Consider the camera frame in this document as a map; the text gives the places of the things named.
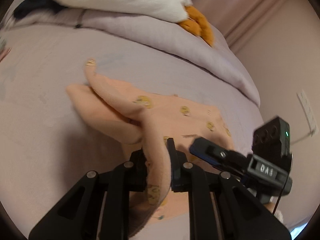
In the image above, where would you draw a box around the white wall socket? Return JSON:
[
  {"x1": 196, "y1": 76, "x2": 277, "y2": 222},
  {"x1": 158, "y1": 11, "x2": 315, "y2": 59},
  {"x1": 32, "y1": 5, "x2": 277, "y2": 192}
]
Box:
[{"x1": 297, "y1": 90, "x2": 319, "y2": 137}]

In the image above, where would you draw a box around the dark navy garment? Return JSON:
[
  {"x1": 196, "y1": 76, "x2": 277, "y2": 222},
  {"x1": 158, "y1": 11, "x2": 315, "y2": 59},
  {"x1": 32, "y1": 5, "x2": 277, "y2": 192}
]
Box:
[{"x1": 13, "y1": 0, "x2": 66, "y2": 20}]

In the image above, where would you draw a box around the orange cartoon print garment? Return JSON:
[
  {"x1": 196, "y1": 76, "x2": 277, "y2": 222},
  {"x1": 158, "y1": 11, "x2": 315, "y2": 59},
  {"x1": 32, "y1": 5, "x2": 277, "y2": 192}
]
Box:
[{"x1": 66, "y1": 60, "x2": 234, "y2": 236}]

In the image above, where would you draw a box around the pink curtain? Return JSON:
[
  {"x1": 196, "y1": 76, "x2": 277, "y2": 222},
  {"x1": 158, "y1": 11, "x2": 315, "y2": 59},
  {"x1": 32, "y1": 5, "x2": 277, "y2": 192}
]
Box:
[{"x1": 190, "y1": 0, "x2": 298, "y2": 53}]

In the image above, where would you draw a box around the lilac folded duvet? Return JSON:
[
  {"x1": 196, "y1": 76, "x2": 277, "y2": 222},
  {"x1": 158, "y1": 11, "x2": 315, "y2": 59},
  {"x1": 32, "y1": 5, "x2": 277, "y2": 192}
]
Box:
[{"x1": 1, "y1": 9, "x2": 260, "y2": 106}]

